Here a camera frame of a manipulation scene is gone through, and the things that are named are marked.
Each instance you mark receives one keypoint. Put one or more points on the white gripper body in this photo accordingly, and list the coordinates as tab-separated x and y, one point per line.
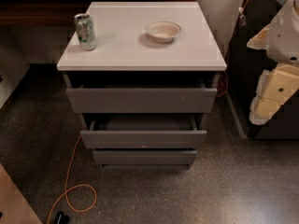
285	41

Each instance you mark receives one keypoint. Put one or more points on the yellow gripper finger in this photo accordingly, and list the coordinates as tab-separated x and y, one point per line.
259	41
274	89

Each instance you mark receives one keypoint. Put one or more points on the grey drawer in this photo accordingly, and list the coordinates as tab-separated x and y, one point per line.
145	157
136	131
142	100

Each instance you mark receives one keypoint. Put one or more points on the white top drawer cabinet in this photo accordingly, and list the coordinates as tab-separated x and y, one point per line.
127	57

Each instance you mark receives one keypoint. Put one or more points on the grey top drawer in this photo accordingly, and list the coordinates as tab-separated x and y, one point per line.
142	100

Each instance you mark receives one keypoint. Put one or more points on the grey bottom drawer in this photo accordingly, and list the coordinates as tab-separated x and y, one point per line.
145	157

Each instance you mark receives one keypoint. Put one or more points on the black cabinet on right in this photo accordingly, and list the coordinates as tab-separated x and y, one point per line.
244	69

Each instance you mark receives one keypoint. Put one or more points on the white paper bowl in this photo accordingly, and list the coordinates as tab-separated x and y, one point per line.
163	31

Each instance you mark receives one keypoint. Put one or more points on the silver green soda can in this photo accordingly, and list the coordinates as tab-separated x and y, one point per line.
85	31

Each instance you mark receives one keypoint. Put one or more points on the wooden board corner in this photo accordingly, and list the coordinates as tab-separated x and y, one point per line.
14	208

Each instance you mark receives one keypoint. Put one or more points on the black cable plug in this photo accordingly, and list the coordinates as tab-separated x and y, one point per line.
61	218

